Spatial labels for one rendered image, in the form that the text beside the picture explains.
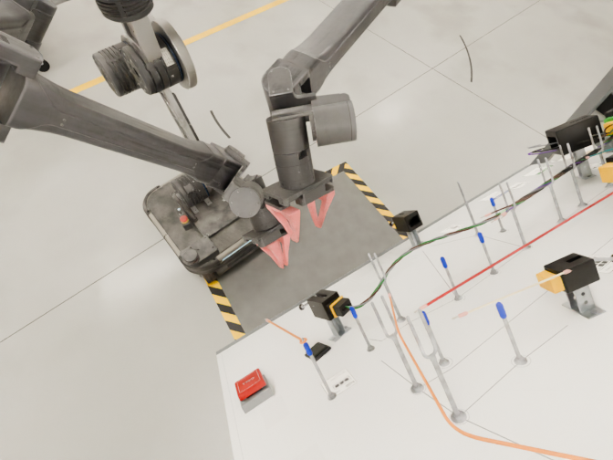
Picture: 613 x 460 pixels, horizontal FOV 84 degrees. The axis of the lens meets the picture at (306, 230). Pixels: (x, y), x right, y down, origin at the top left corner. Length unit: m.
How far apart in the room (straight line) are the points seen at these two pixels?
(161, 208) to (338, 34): 1.55
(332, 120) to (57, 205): 2.31
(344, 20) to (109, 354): 1.81
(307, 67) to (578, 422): 0.53
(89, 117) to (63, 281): 1.86
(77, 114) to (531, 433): 0.61
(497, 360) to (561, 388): 0.08
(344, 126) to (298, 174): 0.10
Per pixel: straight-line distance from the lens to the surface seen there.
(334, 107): 0.51
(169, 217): 1.95
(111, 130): 0.54
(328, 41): 0.62
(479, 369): 0.53
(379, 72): 3.14
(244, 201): 0.62
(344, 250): 1.99
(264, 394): 0.65
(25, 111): 0.51
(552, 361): 0.52
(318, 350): 0.68
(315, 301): 0.67
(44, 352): 2.22
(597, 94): 1.31
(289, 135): 0.50
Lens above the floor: 1.77
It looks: 60 degrees down
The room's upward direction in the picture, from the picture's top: straight up
